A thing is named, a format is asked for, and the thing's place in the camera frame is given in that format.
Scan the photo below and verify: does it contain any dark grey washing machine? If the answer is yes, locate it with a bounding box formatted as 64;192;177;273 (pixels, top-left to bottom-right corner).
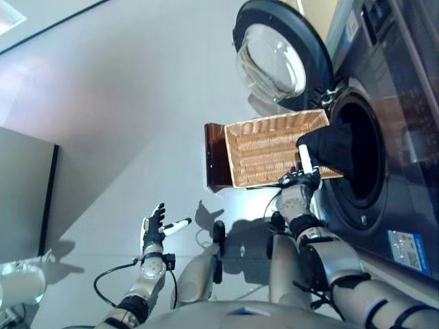
308;0;439;278

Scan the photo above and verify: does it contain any large black garment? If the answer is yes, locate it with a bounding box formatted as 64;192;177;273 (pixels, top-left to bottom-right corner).
295;122;356;179

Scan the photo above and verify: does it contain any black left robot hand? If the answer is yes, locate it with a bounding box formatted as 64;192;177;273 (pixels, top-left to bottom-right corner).
139;202;192;254

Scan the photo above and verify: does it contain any rectangular wicker laundry basket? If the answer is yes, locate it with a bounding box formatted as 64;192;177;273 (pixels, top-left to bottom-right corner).
223;108;346;189

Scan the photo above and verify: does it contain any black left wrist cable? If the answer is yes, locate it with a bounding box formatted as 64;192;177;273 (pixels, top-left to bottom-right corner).
93;258;179;309

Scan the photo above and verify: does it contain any round washing machine door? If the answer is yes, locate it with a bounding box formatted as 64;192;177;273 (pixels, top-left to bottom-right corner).
232;0;335;112

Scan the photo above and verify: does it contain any grey right robot leg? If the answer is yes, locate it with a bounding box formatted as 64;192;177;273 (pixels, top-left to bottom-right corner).
267;232;313;306

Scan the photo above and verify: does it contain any grey robot torso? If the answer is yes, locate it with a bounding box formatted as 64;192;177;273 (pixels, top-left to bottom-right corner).
147;300;351;329

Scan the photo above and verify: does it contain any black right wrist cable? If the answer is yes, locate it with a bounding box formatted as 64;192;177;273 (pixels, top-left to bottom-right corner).
263;191;285;220

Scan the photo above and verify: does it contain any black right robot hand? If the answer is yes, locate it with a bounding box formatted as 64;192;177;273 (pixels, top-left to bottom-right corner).
277;143;323;189

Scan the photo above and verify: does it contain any grey left robot leg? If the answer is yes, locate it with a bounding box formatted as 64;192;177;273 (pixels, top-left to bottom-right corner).
170;243;224;308

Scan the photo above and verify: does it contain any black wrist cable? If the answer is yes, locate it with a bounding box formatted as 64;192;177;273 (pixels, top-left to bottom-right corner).
263;191;285;220
93;258;179;309

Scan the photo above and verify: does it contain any glossy brown wooden table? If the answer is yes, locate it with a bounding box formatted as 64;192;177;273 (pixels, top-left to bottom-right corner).
204;122;285;193

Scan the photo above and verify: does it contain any grey cabinet with black edge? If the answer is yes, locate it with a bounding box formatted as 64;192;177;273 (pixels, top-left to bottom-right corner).
0;126;60;265

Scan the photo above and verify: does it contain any grey robot leg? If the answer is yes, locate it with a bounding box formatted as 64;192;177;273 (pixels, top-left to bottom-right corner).
267;232;313;306
170;243;224;308

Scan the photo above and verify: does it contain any energy label sticker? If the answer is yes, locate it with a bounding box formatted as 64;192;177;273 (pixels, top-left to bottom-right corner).
386;229;431;275

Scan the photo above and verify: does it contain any white framed window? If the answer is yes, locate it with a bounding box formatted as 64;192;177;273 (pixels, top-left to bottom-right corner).
0;0;27;35

